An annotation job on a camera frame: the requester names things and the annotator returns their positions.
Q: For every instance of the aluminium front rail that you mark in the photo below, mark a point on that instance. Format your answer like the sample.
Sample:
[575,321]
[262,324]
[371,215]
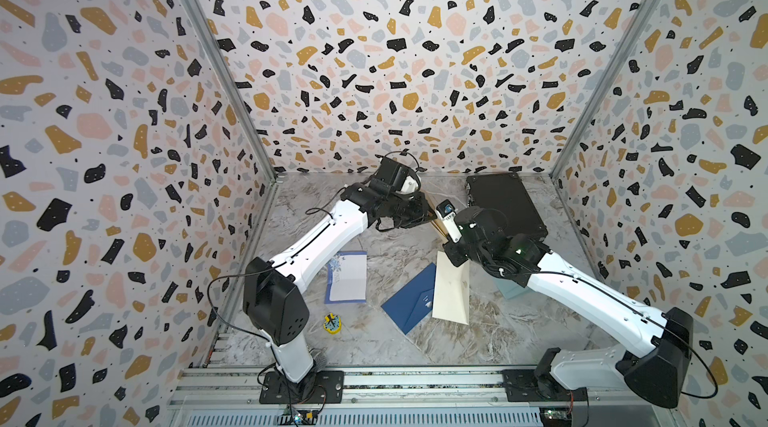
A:
[404,396]

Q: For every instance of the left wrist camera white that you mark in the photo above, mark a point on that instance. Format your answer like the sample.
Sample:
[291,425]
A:
[411,185]

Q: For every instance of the white letter paper blue border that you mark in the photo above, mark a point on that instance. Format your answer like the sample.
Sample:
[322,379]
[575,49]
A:
[347,278]

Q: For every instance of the small circuit board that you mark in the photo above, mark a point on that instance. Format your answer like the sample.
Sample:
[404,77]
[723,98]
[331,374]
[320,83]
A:
[300,417]

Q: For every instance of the light teal envelope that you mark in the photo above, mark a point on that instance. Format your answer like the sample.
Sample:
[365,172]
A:
[508,288]

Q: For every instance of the yellow envelope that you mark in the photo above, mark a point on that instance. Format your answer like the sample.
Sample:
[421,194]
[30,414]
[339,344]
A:
[437,223]

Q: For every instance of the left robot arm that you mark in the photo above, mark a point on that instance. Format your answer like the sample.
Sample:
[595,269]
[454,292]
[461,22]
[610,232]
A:
[273,294]

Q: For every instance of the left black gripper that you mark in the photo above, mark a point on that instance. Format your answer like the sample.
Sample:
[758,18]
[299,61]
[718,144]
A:
[421,214]

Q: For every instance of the cream envelope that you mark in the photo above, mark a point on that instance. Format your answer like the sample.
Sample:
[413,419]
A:
[451,291]

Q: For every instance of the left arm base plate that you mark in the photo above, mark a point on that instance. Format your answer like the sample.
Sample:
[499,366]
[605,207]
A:
[318,387]

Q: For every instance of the black briefcase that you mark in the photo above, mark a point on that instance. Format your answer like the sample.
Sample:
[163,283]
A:
[506,196]

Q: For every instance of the dark blue envelope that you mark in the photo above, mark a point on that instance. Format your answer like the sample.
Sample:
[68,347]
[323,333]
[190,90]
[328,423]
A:
[413,302]

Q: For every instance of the small yellow round sticker toy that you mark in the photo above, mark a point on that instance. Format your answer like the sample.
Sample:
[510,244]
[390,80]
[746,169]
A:
[332,323]

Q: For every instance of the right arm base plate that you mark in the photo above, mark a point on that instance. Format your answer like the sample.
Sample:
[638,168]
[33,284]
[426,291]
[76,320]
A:
[522,385]

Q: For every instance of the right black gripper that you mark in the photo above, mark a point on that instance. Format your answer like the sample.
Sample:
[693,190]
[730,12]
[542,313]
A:
[449,249]

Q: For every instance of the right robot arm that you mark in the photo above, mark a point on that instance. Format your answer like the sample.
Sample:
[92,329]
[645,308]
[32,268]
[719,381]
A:
[652,352]

